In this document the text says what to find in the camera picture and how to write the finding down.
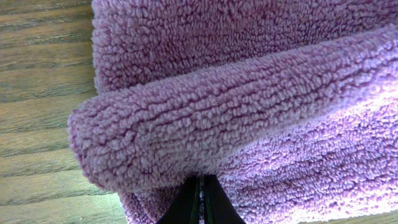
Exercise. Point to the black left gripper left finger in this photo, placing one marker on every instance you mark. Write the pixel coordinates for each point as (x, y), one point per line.
(185, 208)

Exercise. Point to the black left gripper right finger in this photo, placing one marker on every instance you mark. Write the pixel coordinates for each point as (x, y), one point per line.
(218, 209)

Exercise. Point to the purple microfiber cloth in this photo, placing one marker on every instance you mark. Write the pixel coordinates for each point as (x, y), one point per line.
(291, 104)

